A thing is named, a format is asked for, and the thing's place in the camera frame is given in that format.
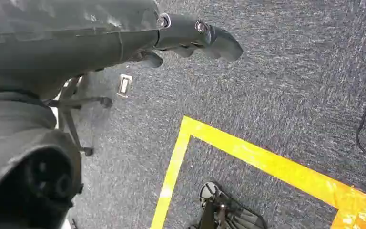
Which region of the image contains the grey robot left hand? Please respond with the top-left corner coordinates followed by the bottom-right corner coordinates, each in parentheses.
top-left (0, 0), bottom-right (244, 229)

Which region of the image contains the chrome stool base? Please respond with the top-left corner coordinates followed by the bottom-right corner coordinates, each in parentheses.
top-left (44, 75), bottom-right (113, 157)

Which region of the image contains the silver floor socket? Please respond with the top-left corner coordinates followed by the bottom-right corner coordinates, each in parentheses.
top-left (116, 73), bottom-right (133, 99)

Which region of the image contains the yellow floor tape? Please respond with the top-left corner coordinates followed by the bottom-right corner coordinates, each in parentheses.
top-left (150, 115), bottom-right (366, 229)

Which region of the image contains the black robot foot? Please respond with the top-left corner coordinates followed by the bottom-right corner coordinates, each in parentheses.
top-left (189, 181), bottom-right (268, 229)

